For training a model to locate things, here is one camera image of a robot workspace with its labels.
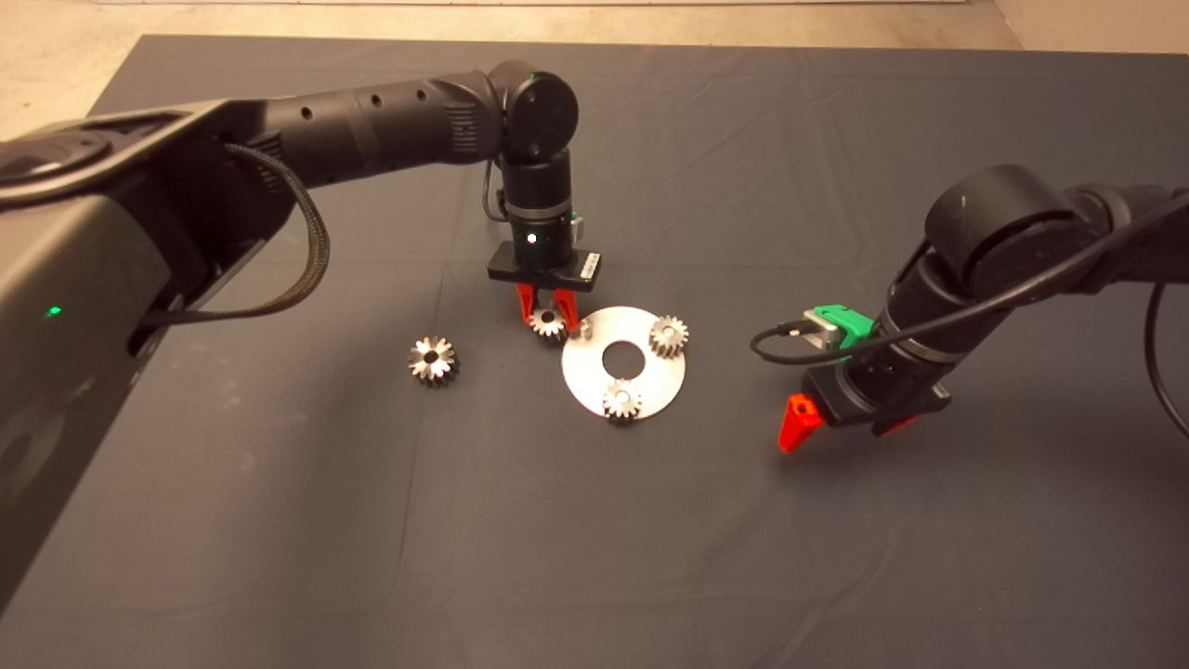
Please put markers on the silver left camera box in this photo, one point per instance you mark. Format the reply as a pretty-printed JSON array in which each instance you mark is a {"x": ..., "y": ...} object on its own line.
[{"x": 578, "y": 229}]

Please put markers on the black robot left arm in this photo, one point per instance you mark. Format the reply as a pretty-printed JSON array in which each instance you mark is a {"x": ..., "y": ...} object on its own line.
[{"x": 372, "y": 130}]

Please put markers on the large steel gear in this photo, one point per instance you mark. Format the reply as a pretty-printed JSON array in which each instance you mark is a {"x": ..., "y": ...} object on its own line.
[{"x": 448, "y": 367}]

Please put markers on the small steel gear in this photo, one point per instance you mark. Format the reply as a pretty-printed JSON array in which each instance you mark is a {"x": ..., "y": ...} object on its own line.
[
  {"x": 541, "y": 333},
  {"x": 668, "y": 334},
  {"x": 621, "y": 401}
]

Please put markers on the dark grey table cloth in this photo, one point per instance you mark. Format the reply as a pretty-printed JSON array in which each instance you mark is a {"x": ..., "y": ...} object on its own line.
[{"x": 743, "y": 557}]

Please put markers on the round metal plate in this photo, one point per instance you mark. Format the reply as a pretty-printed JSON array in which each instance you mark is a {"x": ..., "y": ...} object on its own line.
[{"x": 650, "y": 390}]

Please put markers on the silver right camera box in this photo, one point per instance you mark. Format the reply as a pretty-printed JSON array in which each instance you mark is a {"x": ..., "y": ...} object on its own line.
[{"x": 822, "y": 333}]

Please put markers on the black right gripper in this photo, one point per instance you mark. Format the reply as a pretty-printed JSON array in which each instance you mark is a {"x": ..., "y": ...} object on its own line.
[{"x": 882, "y": 390}]

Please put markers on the green right camera mount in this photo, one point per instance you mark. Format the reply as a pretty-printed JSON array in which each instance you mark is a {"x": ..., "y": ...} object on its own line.
[{"x": 850, "y": 323}]

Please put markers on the silver camera box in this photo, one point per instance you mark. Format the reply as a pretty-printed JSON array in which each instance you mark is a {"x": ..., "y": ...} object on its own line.
[
  {"x": 822, "y": 333},
  {"x": 578, "y": 229}
]

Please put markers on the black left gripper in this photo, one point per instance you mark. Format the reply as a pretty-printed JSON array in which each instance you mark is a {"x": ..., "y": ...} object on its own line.
[{"x": 543, "y": 265}]

